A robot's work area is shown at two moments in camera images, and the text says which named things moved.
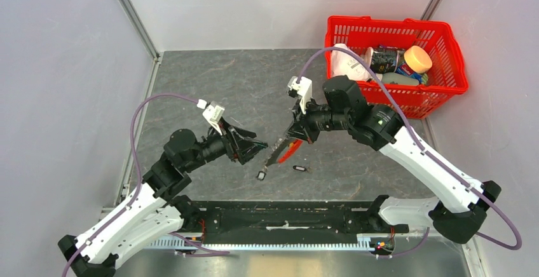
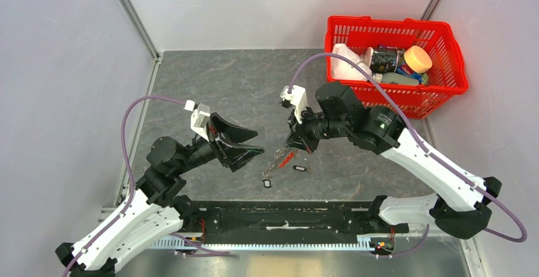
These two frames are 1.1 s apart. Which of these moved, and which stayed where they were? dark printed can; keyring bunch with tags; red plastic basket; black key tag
Moved: keyring bunch with tags
Stayed: red plastic basket; black key tag; dark printed can
